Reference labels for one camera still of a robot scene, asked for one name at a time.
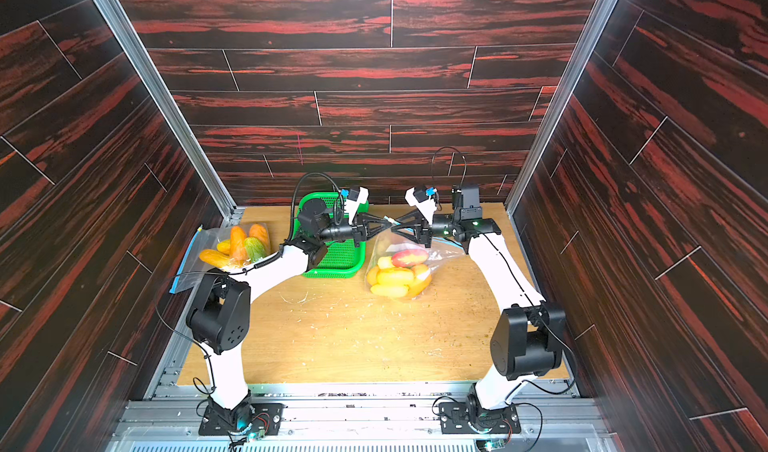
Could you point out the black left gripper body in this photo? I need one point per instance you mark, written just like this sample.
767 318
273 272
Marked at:
334 232

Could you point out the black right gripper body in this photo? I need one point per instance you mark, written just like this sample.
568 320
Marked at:
423 226

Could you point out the red mango bottom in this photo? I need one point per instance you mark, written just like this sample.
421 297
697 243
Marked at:
409 258

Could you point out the green yellow mango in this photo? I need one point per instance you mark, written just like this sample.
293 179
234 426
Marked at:
255 249

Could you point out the curved yellow mango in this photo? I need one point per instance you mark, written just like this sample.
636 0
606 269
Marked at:
390 291

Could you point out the clear zip-top bag blue zipper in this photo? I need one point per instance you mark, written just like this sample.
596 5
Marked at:
228 249

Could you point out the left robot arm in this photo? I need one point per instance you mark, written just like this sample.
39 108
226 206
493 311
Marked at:
219 317

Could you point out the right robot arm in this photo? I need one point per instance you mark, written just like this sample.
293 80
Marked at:
526 341

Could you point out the green plastic basket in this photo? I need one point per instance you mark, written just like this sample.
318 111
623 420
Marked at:
343 259

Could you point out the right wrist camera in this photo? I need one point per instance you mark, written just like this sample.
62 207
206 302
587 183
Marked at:
424 199

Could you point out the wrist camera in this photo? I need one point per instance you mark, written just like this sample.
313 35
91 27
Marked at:
424 199
354 197

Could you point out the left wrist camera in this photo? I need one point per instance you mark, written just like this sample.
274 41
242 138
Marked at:
354 197

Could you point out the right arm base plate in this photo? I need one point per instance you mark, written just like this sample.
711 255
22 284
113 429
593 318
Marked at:
468 417

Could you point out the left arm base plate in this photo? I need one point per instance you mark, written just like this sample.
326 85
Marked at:
255 420

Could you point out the aluminium front rail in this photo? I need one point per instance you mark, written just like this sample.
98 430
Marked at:
366 417

